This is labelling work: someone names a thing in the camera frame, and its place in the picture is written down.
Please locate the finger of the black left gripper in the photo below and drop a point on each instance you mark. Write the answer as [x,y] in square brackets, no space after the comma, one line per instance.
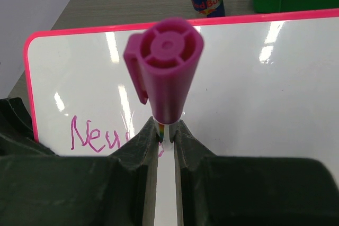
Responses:
[16,130]

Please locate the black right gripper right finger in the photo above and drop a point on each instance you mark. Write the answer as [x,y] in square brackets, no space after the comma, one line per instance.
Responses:
[227,190]

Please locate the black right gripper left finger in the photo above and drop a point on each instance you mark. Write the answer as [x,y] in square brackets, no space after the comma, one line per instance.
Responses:
[41,188]

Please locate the purple capped marker pen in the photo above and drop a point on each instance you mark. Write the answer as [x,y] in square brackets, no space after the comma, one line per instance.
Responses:
[162,62]

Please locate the pink framed whiteboard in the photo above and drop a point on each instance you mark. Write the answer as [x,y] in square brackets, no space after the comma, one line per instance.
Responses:
[263,87]

